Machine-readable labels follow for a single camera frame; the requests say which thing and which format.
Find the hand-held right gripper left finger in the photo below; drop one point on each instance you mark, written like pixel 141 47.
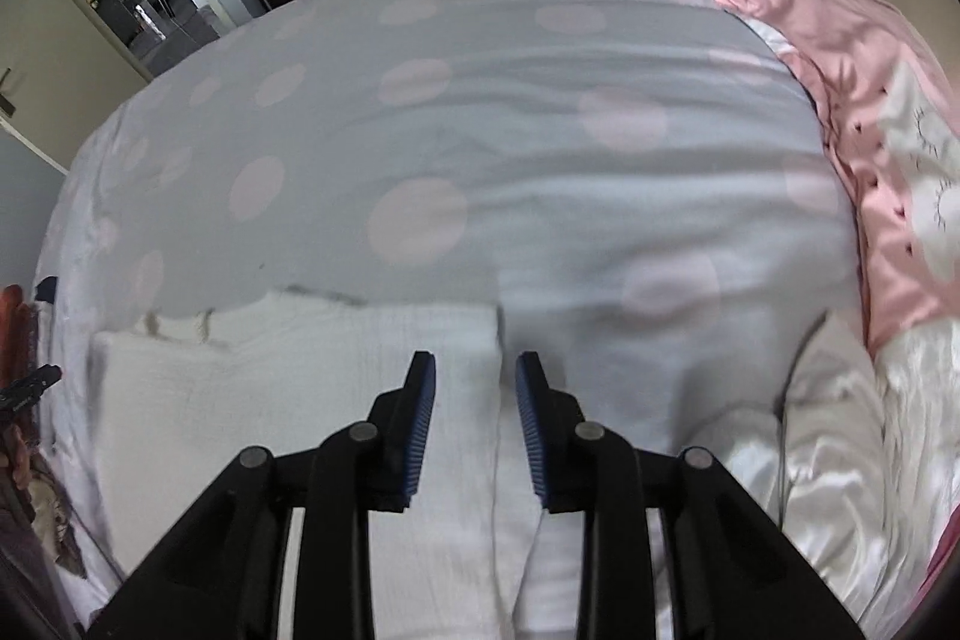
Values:
pixel 421 430

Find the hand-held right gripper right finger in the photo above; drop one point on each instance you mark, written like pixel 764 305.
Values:
pixel 534 437

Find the white muslin garment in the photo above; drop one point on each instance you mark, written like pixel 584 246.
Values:
pixel 262 400

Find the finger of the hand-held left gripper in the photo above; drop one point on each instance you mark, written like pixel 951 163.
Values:
pixel 30 389

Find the pale satin garment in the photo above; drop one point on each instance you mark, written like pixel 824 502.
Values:
pixel 832 460

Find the pink printed pillow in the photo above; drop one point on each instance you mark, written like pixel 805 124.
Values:
pixel 900 160

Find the white crinkled garment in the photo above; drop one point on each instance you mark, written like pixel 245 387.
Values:
pixel 922 400

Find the beige door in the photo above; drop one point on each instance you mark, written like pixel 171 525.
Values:
pixel 52 48

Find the bed with polka dot sheet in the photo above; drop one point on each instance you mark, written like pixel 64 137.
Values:
pixel 450 85

